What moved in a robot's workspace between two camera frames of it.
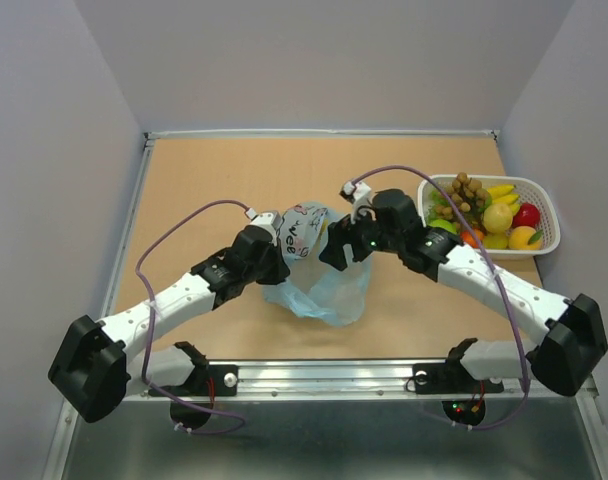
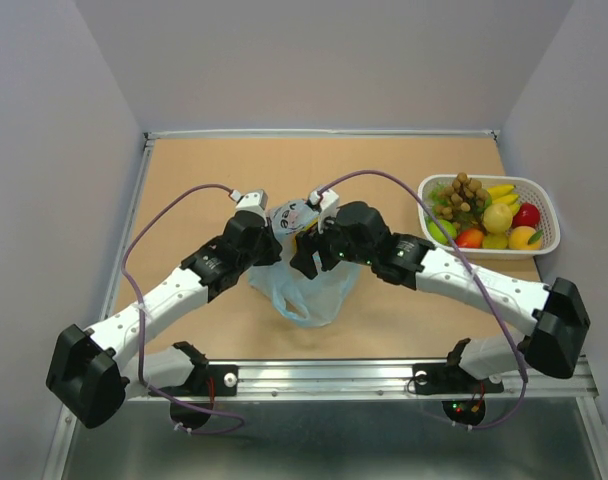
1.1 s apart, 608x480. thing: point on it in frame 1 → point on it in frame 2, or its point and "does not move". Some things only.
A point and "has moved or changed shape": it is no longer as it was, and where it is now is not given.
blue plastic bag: (314, 286) has moved or changed shape
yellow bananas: (503, 194) does not move
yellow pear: (497, 218) does not move
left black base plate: (205, 380) does not move
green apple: (443, 224) does not move
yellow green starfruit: (495, 241) does not move
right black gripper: (340, 233) → (311, 241)
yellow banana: (324, 228) has moved or changed shape
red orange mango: (467, 236) does not move
